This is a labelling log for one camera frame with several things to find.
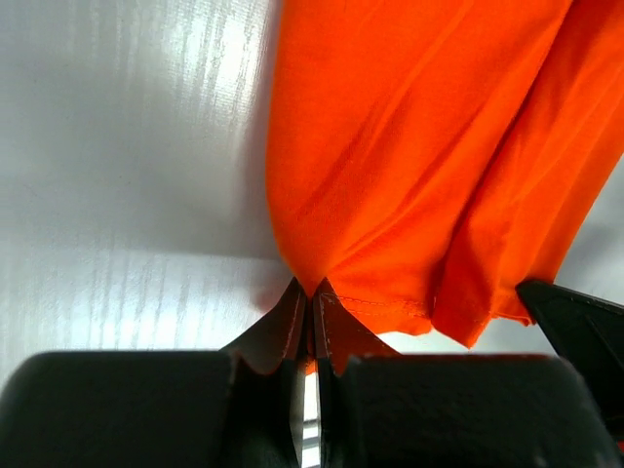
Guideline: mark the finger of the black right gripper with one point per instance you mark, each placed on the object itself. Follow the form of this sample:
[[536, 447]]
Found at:
[[586, 331]]

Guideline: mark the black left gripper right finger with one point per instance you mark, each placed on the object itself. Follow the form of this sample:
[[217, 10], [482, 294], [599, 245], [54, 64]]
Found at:
[[380, 408]]

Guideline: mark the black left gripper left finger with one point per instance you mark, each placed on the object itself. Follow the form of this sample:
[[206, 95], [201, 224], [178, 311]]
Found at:
[[239, 406]]

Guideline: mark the orange t shirt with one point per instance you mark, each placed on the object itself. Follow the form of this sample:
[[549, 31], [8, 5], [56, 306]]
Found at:
[[425, 157]]

